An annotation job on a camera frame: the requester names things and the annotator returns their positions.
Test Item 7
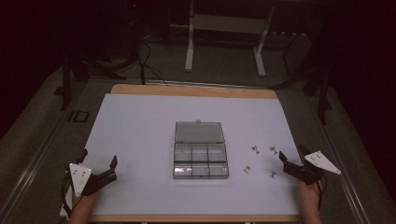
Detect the black rectangular floor bracket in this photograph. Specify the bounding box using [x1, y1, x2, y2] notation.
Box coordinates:
[67, 109, 91, 123]

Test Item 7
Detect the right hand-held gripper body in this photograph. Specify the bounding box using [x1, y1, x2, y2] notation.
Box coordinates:
[282, 150, 342, 187]

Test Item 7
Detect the person's right hand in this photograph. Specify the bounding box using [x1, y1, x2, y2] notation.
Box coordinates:
[297, 179, 322, 204]

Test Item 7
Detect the black floor cable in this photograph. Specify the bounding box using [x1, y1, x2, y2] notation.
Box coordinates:
[135, 39, 170, 87]

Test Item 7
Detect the clear plastic compartment box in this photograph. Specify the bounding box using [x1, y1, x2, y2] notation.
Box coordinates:
[172, 119, 230, 180]

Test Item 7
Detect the metal strip behind table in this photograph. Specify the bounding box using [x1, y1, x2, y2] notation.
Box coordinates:
[143, 78, 251, 91]

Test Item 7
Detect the aluminium rail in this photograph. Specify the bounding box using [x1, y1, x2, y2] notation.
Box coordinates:
[317, 122, 372, 224]
[0, 116, 73, 218]

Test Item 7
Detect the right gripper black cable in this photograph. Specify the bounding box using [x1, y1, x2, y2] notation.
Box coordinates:
[316, 172, 329, 210]

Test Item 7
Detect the person's left hand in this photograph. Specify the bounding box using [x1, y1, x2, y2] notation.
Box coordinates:
[71, 189, 101, 213]

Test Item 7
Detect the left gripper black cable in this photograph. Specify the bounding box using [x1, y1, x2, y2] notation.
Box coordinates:
[61, 170, 82, 218]

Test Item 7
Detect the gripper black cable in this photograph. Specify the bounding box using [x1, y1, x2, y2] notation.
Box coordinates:
[316, 172, 329, 210]
[61, 170, 82, 218]

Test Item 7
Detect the white metal table frame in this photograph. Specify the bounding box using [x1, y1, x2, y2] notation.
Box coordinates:
[169, 0, 276, 78]

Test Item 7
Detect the black metal stand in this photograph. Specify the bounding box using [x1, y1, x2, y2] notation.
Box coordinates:
[269, 18, 333, 126]
[53, 50, 128, 112]

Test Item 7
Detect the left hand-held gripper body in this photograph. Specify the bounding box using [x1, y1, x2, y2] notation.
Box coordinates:
[68, 158, 119, 198]

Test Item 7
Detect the white paper sheet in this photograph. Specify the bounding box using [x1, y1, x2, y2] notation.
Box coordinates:
[59, 93, 310, 217]

